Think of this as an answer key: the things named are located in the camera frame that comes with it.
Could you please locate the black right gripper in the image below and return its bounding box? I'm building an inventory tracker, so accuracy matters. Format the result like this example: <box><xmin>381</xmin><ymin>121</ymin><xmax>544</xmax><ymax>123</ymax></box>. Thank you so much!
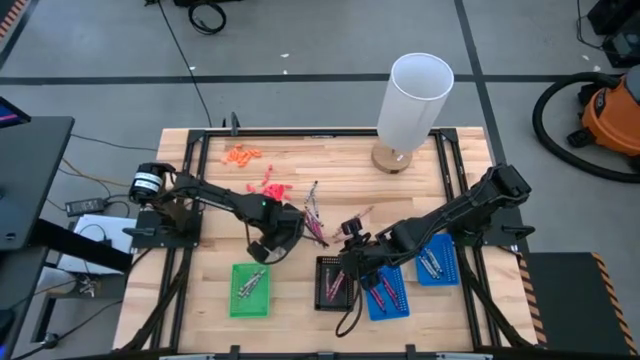
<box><xmin>340</xmin><ymin>234</ymin><xmax>391</xmax><ymax>292</ymax></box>

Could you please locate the blue plastic basket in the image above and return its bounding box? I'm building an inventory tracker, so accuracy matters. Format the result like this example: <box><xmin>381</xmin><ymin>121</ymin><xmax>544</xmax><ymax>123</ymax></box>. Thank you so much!
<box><xmin>361</xmin><ymin>264</ymin><xmax>411</xmax><ymax>322</ymax></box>
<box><xmin>415</xmin><ymin>232</ymin><xmax>461</xmax><ymax>288</ymax></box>

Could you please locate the black plastic basket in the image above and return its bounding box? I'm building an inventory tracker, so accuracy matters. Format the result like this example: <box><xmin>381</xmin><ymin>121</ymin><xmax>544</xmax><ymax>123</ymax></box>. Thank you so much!
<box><xmin>314</xmin><ymin>255</ymin><xmax>356</xmax><ymax>313</ymax></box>

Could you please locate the green plastic basket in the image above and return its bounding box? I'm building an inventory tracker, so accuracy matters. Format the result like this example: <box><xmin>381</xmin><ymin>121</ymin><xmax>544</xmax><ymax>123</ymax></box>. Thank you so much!
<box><xmin>229</xmin><ymin>262</ymin><xmax>272</xmax><ymax>320</ymax></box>

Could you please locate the white paper box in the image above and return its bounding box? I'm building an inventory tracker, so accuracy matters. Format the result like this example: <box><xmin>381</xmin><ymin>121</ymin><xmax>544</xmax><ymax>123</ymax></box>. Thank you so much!
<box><xmin>57</xmin><ymin>213</ymin><xmax>139</xmax><ymax>275</ymax></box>

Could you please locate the bunch of keys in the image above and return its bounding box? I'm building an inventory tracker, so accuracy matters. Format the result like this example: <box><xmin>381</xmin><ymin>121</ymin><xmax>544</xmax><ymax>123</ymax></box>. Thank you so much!
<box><xmin>77</xmin><ymin>274</ymin><xmax>101</xmax><ymax>299</ymax></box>

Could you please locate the black power adapter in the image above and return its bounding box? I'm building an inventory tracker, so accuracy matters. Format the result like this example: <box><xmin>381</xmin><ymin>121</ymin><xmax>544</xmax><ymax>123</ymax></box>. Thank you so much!
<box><xmin>64</xmin><ymin>197</ymin><xmax>107</xmax><ymax>218</ymax></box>

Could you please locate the white shade wooden table lamp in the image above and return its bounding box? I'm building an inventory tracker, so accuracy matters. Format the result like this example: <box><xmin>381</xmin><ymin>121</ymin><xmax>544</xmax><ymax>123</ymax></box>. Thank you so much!
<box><xmin>370</xmin><ymin>52</ymin><xmax>455</xmax><ymax>175</ymax></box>

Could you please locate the black platform with hazard stripe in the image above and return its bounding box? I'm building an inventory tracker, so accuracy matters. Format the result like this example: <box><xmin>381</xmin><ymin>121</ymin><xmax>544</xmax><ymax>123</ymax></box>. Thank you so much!
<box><xmin>517</xmin><ymin>251</ymin><xmax>640</xmax><ymax>357</ymax></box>

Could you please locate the orange shop vacuum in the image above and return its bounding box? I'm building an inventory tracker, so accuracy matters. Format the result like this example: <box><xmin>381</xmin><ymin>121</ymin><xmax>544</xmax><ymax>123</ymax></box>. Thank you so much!
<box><xmin>566</xmin><ymin>64</ymin><xmax>640</xmax><ymax>159</ymax></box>
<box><xmin>531</xmin><ymin>71</ymin><xmax>640</xmax><ymax>184</ymax></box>

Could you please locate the black desk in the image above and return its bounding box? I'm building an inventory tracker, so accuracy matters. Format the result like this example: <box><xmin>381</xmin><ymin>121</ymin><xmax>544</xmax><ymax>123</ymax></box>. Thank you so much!
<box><xmin>0</xmin><ymin>115</ymin><xmax>135</xmax><ymax>360</ymax></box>

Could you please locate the dark monitor screen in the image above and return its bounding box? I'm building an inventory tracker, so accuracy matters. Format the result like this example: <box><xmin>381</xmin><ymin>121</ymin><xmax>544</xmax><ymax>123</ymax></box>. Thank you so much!
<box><xmin>0</xmin><ymin>96</ymin><xmax>32</xmax><ymax>130</ymax></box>

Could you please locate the orange striped floor mat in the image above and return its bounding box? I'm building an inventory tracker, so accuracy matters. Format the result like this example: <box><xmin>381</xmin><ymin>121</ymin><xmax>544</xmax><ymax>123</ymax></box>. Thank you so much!
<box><xmin>0</xmin><ymin>0</ymin><xmax>30</xmax><ymax>40</ymax></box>

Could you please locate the black equipment case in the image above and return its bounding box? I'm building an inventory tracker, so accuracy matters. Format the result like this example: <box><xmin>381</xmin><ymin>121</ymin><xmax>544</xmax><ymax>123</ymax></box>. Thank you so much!
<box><xmin>587</xmin><ymin>0</ymin><xmax>640</xmax><ymax>69</ymax></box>

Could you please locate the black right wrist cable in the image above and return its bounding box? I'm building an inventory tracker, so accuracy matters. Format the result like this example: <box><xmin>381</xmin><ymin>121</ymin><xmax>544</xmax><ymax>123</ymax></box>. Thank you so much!
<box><xmin>333</xmin><ymin>284</ymin><xmax>365</xmax><ymax>339</ymax></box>

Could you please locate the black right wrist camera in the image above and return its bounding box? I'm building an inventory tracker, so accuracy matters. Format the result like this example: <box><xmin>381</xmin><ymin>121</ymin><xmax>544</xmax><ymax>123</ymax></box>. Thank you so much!
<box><xmin>341</xmin><ymin>218</ymin><xmax>365</xmax><ymax>238</ymax></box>

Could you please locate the thin black floor cable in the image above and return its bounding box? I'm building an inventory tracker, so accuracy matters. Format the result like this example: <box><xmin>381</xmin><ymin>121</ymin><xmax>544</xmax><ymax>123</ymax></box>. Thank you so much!
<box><xmin>69</xmin><ymin>132</ymin><xmax>159</xmax><ymax>152</ymax></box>

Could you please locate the orange cable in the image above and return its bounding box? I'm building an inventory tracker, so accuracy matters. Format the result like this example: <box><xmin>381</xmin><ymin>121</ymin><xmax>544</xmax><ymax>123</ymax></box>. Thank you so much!
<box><xmin>60</xmin><ymin>157</ymin><xmax>132</xmax><ymax>189</ymax></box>

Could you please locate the long black floor cable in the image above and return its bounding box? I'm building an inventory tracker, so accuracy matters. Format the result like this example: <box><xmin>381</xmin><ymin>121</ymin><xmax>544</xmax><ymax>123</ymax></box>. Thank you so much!
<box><xmin>156</xmin><ymin>0</ymin><xmax>215</xmax><ymax>129</ymax></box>

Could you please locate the black plug with cable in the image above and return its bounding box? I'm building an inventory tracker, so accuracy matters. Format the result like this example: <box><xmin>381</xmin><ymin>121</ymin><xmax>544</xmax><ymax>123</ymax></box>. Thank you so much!
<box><xmin>9</xmin><ymin>298</ymin><xmax>125</xmax><ymax>360</ymax></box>

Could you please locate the coiled black cable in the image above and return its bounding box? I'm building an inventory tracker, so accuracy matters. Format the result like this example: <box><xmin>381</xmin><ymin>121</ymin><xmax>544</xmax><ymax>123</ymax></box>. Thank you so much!
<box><xmin>187</xmin><ymin>0</ymin><xmax>228</xmax><ymax>36</ymax></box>

